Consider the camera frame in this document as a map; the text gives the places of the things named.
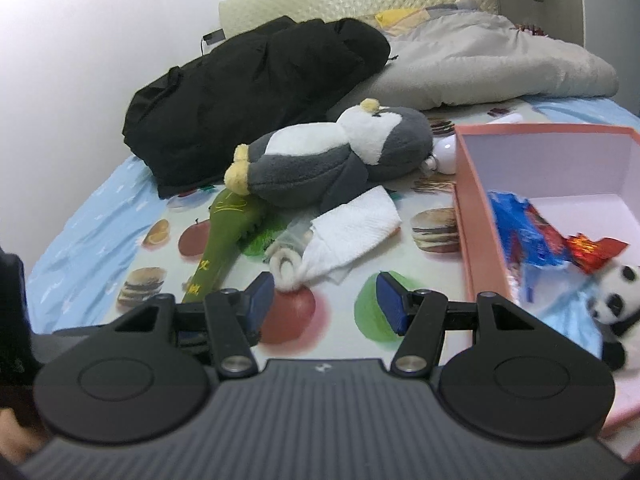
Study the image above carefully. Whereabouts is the white cabinet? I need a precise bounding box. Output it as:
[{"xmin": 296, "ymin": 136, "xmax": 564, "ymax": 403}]
[{"xmin": 490, "ymin": 0, "xmax": 640, "ymax": 116}]

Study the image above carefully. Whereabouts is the fruit printed tablecloth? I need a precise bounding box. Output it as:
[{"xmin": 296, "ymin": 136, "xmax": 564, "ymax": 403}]
[{"xmin": 25, "ymin": 95, "xmax": 640, "ymax": 361}]

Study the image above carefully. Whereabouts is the red foil packet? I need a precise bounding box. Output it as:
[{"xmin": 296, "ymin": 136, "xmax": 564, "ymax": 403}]
[{"xmin": 565, "ymin": 232, "xmax": 630, "ymax": 276}]

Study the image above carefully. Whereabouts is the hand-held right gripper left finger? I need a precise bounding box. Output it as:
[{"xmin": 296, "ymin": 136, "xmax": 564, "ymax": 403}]
[{"xmin": 114, "ymin": 271, "xmax": 277, "ymax": 378}]

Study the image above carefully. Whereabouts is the grey quilted blanket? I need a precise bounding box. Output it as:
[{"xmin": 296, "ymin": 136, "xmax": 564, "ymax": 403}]
[{"xmin": 367, "ymin": 5, "xmax": 620, "ymax": 111}]

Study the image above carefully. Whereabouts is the blue face mask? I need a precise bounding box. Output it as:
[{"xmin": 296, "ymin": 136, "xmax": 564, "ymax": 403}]
[{"xmin": 540, "ymin": 285, "xmax": 603, "ymax": 361}]

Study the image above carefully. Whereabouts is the blue plastic snack bag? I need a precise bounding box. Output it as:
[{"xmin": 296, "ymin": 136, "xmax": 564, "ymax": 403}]
[{"xmin": 487, "ymin": 190, "xmax": 576, "ymax": 303}]

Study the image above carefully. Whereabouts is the green padded massage stick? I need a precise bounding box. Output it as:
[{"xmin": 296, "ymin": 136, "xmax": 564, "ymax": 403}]
[{"xmin": 181, "ymin": 187, "xmax": 266, "ymax": 306}]

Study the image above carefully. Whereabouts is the grey white penguin plush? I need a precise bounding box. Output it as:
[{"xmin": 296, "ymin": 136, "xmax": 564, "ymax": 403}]
[{"xmin": 224, "ymin": 98, "xmax": 435, "ymax": 211}]

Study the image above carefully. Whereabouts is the salmon cardboard box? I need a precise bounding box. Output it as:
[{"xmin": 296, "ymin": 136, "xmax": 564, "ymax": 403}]
[{"xmin": 452, "ymin": 125, "xmax": 640, "ymax": 448}]

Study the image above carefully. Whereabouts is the panda plush toy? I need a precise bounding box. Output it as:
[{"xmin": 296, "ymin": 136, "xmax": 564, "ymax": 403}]
[{"xmin": 585, "ymin": 262, "xmax": 640, "ymax": 372}]

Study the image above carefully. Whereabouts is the black jacket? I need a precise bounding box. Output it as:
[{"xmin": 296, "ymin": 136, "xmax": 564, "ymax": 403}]
[{"xmin": 122, "ymin": 16, "xmax": 392, "ymax": 199}]

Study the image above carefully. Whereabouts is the yellow cloth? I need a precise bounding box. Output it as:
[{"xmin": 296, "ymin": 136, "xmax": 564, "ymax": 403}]
[{"xmin": 375, "ymin": 6, "xmax": 427, "ymax": 29}]

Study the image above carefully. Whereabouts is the white paper tissue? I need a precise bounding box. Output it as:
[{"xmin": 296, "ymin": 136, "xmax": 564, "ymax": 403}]
[{"xmin": 300, "ymin": 185, "xmax": 402, "ymax": 283}]

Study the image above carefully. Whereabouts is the white plastic bottle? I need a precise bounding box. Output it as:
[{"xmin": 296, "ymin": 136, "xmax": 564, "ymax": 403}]
[{"xmin": 425, "ymin": 112, "xmax": 523, "ymax": 175}]

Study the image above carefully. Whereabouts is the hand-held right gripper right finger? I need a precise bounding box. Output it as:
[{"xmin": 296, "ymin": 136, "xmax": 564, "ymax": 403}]
[{"xmin": 375, "ymin": 270, "xmax": 533, "ymax": 376}]

